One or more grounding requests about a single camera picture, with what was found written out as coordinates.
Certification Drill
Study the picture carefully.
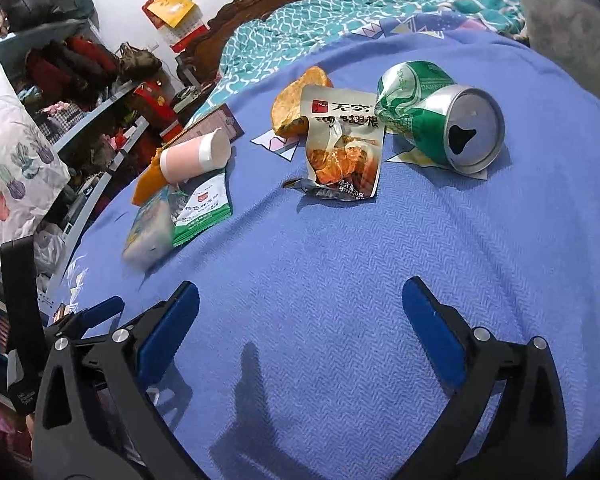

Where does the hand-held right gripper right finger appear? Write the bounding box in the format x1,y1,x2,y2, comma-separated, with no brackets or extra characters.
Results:
401,276,570,480

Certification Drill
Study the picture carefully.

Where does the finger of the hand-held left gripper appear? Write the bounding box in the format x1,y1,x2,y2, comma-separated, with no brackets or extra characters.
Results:
45,296,126,343

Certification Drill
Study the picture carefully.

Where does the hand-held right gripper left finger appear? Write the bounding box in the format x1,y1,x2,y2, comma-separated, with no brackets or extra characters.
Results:
31,281,201,480

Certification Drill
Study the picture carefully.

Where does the pale yellow snack packet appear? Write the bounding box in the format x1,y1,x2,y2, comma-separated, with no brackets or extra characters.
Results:
122,186,177,266

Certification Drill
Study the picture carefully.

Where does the green white snack packet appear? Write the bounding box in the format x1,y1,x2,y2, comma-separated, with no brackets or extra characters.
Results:
171,172,233,247

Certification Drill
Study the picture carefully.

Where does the pink plastic cup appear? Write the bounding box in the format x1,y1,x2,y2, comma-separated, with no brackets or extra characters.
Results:
160,127,232,183

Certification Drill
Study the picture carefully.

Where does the torn white orange snack wrapper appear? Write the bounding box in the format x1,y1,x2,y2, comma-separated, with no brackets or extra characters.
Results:
284,85,386,202

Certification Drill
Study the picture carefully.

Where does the small brown carton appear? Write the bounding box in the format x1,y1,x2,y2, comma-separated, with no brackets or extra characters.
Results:
185,104,246,147

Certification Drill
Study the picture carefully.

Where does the crushed green drink can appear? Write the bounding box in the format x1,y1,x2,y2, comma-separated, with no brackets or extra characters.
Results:
374,60,507,177

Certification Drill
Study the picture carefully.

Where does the round orange bread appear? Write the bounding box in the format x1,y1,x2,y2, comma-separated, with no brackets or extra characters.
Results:
271,66,333,137

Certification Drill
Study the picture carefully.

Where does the blue printed blanket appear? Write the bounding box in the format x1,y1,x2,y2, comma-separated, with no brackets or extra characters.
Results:
45,12,600,480

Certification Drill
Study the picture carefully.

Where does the white cactus print tote bag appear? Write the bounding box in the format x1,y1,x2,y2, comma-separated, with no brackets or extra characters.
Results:
0,40,72,261

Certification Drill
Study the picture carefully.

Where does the grey clothes shelf rack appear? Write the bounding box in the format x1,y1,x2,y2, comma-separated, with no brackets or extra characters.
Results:
0,0,181,411

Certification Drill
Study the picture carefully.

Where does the red gift box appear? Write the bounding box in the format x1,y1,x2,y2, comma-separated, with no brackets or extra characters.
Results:
132,81,173,128

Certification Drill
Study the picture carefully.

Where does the brown handbag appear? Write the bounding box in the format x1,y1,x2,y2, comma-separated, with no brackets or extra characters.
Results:
117,42,163,81

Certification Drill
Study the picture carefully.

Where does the teal patterned quilt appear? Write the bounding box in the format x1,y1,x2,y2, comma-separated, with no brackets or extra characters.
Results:
180,0,528,131

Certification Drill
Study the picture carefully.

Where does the carved wooden headboard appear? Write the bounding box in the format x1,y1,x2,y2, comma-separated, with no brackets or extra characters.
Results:
175,0,358,86

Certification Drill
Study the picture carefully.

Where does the red yellow wall calendar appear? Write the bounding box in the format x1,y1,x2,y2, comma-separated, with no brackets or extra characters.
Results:
141,0,208,53

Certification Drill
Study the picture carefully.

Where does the clear storage box blue handle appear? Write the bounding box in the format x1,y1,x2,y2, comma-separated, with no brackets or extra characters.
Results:
497,0,600,78

